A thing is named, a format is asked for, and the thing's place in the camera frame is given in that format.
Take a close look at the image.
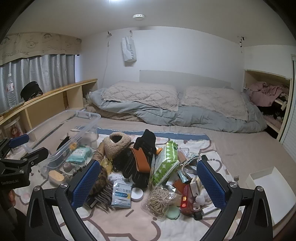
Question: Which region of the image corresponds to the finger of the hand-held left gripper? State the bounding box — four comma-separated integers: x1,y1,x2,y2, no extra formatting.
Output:
14,147,49,173
0,134,30,158

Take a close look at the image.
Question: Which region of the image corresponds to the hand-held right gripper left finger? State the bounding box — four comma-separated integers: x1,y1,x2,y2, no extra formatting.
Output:
26,160,101,241

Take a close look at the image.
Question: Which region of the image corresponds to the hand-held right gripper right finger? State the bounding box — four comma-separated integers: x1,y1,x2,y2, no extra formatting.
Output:
196,159,273,241

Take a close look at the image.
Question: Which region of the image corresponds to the white blue sachet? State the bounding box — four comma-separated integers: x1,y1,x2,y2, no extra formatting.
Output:
111,179,133,208

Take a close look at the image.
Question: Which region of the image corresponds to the bag of beige rubber bands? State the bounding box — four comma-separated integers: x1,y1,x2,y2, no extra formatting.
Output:
147,185,178,217

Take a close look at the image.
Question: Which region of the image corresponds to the clear plastic storage box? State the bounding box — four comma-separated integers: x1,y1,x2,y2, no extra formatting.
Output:
24,109,102,186

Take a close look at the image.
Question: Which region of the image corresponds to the red dressed doll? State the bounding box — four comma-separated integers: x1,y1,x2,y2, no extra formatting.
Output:
10,127,21,141

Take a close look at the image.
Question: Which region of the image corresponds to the cream cosmetic box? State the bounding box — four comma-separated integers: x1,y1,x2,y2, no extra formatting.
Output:
190,177,204,197

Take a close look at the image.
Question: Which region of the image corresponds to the clear jar with white lid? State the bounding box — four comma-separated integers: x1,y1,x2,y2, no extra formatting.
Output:
3,116,23,142

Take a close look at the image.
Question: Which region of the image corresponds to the dark grey case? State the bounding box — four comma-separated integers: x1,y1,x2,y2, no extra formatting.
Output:
84,196,99,209

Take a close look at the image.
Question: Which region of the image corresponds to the brown hair comb clip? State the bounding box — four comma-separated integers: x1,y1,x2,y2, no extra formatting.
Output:
92,183,114,210

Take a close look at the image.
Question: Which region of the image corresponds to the yellow clear plastic packet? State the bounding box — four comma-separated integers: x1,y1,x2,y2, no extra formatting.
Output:
100,158,114,173

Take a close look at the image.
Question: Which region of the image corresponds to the teal wet wipes pack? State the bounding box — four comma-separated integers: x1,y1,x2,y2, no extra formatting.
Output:
67,147,92,164

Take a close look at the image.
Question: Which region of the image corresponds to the black cloth sock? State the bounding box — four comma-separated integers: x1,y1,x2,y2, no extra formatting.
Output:
57,137,71,151

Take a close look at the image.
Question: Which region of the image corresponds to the beige oval box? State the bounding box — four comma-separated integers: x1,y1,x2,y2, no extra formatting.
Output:
48,170,65,185

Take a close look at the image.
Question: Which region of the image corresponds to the twine spool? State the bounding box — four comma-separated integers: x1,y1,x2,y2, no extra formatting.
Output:
92,142,107,163

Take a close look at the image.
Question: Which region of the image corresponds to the red box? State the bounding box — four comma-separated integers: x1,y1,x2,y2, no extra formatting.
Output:
179,184,197,215

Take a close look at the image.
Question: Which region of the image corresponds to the white fluffy scrunchie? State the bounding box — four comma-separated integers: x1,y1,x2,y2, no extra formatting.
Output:
109,173,126,182

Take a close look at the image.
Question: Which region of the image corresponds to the beige fleece hat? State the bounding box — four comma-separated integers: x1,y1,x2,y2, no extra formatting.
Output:
104,132,132,160

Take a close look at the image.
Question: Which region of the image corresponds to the black striped knit glove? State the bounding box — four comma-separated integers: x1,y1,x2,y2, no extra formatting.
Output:
113,148,151,188

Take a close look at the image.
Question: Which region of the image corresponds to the green round compact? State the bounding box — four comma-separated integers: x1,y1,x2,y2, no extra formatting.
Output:
165,205,180,220

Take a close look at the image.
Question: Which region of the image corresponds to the clear water bottle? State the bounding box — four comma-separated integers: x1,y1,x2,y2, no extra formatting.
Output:
6,74,18,109

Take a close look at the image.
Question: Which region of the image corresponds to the black cap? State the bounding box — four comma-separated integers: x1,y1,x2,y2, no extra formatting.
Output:
20,81,43,101

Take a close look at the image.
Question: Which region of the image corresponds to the green patterned tissue pack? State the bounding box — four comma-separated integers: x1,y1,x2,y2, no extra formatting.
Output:
150,140,181,186

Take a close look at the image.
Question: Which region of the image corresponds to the white round tin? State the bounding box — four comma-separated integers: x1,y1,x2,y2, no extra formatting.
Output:
131,187,144,202

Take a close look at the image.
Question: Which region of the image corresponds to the orange leather pouch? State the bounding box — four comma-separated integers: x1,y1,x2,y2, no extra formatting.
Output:
132,147,154,173

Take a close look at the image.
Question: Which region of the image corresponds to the white tray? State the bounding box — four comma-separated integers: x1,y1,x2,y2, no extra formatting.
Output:
245,167,288,226

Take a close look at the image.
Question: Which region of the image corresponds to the grey blue duvet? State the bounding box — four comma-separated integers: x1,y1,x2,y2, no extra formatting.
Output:
89,89,267,133

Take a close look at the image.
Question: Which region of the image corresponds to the black fabric glove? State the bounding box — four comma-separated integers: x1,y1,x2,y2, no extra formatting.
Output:
134,129,157,156

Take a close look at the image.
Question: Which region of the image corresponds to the tan folded blanket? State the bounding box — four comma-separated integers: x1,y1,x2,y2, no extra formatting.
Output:
87,104,144,121

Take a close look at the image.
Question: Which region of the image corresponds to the wooden shelf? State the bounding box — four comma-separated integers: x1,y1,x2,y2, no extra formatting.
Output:
0,79,98,142

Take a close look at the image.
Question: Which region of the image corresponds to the grey curtain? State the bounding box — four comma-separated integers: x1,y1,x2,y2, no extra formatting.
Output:
0,54,76,114

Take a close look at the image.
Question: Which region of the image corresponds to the beige quilted pillow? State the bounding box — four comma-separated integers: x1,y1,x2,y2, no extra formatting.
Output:
181,86,249,121
102,81,179,112

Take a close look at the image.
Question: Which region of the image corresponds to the dark clothes pile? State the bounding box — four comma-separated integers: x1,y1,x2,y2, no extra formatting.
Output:
258,104,286,122

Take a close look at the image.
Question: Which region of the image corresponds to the beige printed valance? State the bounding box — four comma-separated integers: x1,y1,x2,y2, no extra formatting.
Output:
0,32,82,66

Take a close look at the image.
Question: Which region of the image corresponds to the pink clothes pile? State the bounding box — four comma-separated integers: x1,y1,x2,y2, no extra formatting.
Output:
246,81,289,109

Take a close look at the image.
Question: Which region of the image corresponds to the white headboard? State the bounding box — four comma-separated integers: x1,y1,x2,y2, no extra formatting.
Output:
139,70,232,88

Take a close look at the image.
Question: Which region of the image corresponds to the white hanging bag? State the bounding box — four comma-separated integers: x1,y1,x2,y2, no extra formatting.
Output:
122,36,137,62

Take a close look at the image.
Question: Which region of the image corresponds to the white braided cord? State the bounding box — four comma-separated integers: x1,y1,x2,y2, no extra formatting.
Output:
181,155,202,166

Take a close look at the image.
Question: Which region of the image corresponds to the white wall cable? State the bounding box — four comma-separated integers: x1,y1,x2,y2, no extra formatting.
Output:
103,42,110,81

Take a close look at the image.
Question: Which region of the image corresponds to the wooden closet frame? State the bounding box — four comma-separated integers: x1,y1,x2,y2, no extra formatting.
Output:
243,69,292,142

